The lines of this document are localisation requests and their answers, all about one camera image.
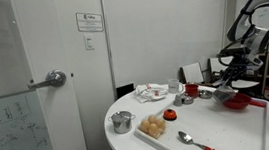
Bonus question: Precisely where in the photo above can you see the red bowl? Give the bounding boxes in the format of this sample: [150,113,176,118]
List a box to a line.
[220,91,254,112]

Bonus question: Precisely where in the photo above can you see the black thin pole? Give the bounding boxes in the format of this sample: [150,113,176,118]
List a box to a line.
[253,22,269,97]

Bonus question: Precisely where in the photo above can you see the white rectangular tray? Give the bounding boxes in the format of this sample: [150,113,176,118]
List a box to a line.
[129,77,269,150]

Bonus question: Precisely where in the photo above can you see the silver door lever handle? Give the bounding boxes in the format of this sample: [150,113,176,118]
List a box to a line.
[25,68,68,91]

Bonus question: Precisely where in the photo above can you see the white cloth with red stripes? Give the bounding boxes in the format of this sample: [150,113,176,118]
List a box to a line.
[133,80,171,105]

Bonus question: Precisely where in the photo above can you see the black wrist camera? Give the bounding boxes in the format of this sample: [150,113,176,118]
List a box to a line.
[216,45,251,60]

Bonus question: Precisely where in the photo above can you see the clear plastic jug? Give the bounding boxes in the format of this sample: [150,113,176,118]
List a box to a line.
[211,81,239,105]

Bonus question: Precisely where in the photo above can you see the small metal shaker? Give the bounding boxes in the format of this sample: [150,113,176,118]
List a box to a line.
[172,93,184,108]

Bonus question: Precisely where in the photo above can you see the red handled fork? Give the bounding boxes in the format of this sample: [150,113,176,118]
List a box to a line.
[248,96,269,110]

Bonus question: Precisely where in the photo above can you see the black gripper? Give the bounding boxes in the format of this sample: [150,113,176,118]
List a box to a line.
[218,51,259,89]

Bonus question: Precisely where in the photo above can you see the beige round bread roll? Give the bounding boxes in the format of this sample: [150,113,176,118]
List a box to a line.
[147,122,162,140]
[154,117,168,133]
[138,119,153,135]
[147,114,159,125]

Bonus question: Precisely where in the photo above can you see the orange call bell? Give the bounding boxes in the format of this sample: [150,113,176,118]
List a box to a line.
[161,107,178,122]

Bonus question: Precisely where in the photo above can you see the small steel bowl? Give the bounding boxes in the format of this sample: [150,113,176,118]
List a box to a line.
[197,88,214,100]

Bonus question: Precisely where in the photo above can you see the red handled metal spoon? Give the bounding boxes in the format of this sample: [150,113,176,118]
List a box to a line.
[177,125,229,150]

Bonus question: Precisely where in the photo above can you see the white board panel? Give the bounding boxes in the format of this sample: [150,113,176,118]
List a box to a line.
[180,61,206,86]
[208,54,238,78]

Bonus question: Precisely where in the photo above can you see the white door sign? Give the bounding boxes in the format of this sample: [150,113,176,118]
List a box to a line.
[75,9,105,36]

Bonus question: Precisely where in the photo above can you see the red mug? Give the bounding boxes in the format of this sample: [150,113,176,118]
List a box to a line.
[184,82,201,100]

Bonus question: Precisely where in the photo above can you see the steel pot with handles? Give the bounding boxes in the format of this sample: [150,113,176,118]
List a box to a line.
[106,109,138,136]

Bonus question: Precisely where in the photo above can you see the white mug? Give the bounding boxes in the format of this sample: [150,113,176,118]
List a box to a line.
[166,77,186,96]

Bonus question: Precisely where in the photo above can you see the white door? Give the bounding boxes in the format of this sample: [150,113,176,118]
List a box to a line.
[9,0,123,150]

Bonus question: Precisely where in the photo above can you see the white light switch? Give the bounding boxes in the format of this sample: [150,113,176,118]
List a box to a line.
[83,34,96,51]

